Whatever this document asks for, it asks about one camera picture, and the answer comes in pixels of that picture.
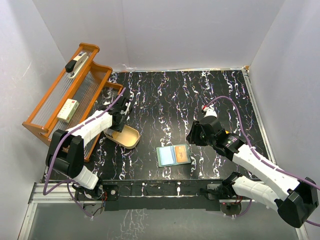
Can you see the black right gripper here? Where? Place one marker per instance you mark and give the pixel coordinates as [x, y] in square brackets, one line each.
[193, 137]

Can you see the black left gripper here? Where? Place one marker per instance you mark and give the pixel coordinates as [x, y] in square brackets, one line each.
[118, 127]

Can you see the tan oval wooden tray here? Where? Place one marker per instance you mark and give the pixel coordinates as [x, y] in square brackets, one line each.
[128, 138]

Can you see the orange credit card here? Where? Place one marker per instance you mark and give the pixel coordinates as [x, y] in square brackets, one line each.
[181, 154]

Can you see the mint green card holder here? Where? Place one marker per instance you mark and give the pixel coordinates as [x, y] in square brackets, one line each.
[166, 156]

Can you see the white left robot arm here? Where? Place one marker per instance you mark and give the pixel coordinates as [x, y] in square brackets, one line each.
[66, 153]

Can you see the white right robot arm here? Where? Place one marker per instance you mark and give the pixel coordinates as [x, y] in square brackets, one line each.
[293, 199]

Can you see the white small cardboard box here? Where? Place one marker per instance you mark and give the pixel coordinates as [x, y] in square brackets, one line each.
[68, 110]

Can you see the black and white stapler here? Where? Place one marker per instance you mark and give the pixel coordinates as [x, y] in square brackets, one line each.
[74, 66]

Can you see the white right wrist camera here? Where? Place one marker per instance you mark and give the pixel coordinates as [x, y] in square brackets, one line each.
[207, 112]

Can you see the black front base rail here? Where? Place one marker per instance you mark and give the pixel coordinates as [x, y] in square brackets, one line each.
[159, 194]

